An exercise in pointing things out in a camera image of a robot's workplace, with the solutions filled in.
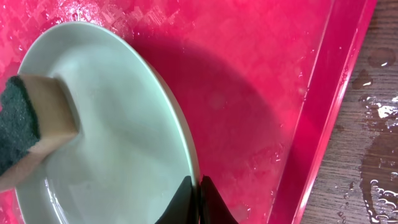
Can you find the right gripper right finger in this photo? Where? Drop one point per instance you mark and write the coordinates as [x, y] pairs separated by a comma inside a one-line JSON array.
[[213, 209]]

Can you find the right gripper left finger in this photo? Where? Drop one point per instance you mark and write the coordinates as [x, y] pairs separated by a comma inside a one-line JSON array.
[[183, 208]]

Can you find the light blue plate top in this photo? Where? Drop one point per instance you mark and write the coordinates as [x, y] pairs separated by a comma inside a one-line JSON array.
[[133, 148]]

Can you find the green yellow sponge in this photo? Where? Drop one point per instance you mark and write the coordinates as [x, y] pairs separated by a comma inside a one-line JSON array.
[[36, 119]]

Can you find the red plastic tray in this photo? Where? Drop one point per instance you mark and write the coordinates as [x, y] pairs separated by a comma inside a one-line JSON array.
[[259, 82]]

